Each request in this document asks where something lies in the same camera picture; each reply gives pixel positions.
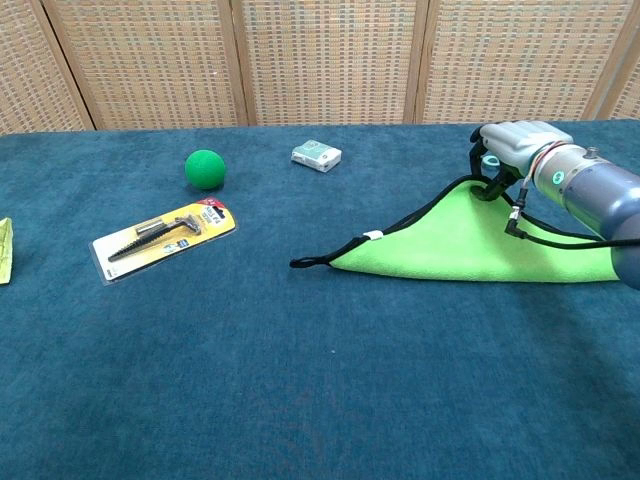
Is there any blue table mat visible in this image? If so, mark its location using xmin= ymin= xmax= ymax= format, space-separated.
xmin=0 ymin=118 xmax=640 ymax=480

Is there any green foam ball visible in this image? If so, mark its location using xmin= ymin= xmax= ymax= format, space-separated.
xmin=184 ymin=149 xmax=228 ymax=191

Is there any black wrist cable with plug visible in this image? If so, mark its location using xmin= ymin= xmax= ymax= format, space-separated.
xmin=505 ymin=185 xmax=622 ymax=250

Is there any white tissue pack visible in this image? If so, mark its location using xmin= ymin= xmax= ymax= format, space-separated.
xmin=290 ymin=139 xmax=343 ymax=174

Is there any crumpled yellow snack wrapper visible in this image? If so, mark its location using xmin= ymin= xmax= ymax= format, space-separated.
xmin=0 ymin=217 xmax=15 ymax=285

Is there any razor in yellow blister pack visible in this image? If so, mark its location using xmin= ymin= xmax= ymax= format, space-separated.
xmin=88 ymin=196 xmax=239 ymax=287

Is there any woven bamboo folding screen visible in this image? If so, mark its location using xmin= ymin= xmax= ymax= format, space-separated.
xmin=0 ymin=0 xmax=640 ymax=136

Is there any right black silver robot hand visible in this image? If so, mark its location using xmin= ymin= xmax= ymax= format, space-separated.
xmin=468 ymin=119 xmax=575 ymax=201

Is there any grey and green cloth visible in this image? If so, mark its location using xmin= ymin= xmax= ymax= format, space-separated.
xmin=289 ymin=175 xmax=624 ymax=285

